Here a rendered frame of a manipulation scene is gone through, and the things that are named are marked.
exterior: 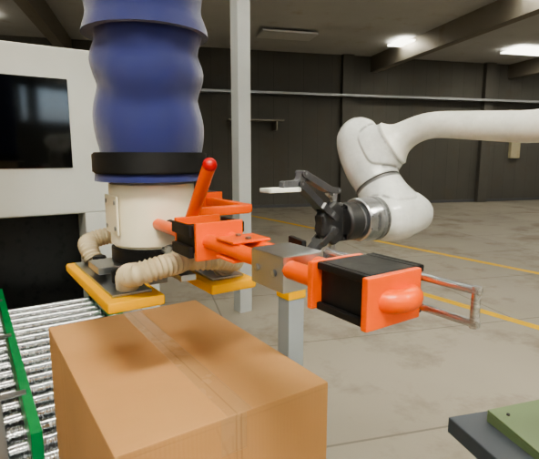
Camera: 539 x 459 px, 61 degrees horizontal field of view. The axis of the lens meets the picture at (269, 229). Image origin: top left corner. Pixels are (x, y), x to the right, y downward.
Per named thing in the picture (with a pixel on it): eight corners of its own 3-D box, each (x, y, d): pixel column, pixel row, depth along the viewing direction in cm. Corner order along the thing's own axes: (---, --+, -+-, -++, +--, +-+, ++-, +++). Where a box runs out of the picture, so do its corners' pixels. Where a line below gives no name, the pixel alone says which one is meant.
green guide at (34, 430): (-19, 306, 251) (-21, 290, 250) (3, 302, 257) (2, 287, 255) (0, 474, 119) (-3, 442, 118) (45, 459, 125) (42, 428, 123)
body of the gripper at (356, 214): (368, 200, 87) (331, 203, 82) (366, 244, 89) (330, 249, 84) (340, 197, 94) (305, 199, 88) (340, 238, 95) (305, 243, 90)
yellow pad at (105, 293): (66, 271, 103) (64, 249, 102) (111, 266, 108) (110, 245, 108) (107, 315, 75) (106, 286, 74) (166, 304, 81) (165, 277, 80)
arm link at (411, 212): (368, 252, 97) (343, 198, 101) (415, 244, 105) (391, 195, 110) (402, 228, 89) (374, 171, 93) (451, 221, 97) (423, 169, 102)
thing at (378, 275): (306, 308, 47) (307, 260, 47) (357, 295, 52) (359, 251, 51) (366, 333, 41) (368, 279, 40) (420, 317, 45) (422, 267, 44)
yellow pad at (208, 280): (147, 260, 113) (147, 241, 113) (186, 256, 119) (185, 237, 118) (211, 296, 86) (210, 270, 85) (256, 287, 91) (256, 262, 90)
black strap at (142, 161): (80, 171, 96) (78, 152, 96) (183, 169, 109) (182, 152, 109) (110, 176, 78) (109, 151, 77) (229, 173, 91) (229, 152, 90)
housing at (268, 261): (249, 281, 58) (249, 247, 58) (290, 273, 62) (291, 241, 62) (280, 295, 53) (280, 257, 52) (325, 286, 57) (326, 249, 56)
